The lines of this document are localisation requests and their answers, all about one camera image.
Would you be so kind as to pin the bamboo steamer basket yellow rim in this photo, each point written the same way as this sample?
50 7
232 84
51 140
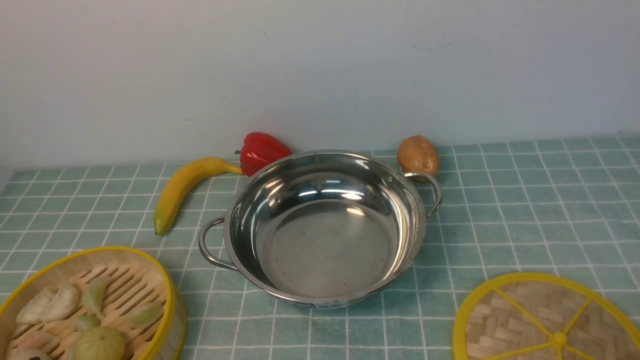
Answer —
137 279

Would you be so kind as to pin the woven bamboo steamer lid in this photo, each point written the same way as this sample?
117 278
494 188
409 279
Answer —
537 316

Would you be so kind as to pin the stainless steel pot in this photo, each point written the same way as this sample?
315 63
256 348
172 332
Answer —
324 229

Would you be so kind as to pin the red bell pepper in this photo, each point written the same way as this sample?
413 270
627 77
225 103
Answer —
260 149

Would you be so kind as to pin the brown potato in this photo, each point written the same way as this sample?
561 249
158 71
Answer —
417 154

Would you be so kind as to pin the yellow banana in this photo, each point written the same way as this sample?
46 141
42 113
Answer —
181 183

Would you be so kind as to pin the green dumpling right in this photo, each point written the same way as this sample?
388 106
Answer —
146 315

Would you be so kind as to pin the green checkered tablecloth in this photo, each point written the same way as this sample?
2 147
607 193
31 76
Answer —
569 207

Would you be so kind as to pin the green dumpling upper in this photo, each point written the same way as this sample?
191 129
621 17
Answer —
93 296

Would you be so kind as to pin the small green dumpling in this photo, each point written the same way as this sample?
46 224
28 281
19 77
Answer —
84 323

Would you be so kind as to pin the white dumpling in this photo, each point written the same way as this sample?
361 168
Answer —
51 304

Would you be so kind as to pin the pink dumpling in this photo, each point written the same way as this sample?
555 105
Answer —
37 340

